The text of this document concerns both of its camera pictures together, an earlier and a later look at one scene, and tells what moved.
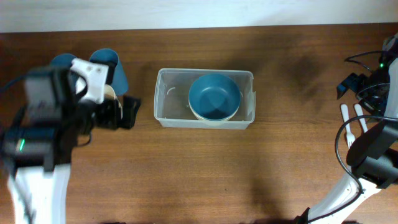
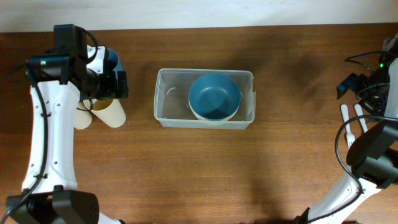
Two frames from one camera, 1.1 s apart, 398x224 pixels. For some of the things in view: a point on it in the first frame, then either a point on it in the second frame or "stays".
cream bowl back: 199,117 stays
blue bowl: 215,97 stays
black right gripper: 351,82 stays
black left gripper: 112,120 to 113,91
